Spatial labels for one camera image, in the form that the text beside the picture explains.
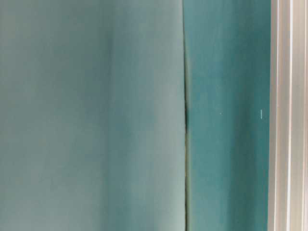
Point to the silver aluminium extrusion rail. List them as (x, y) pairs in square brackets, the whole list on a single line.
[(288, 160)]

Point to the teal cloth backdrop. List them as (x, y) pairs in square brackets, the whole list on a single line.
[(92, 115)]

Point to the teal cloth table cover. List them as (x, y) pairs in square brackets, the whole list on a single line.
[(227, 73)]

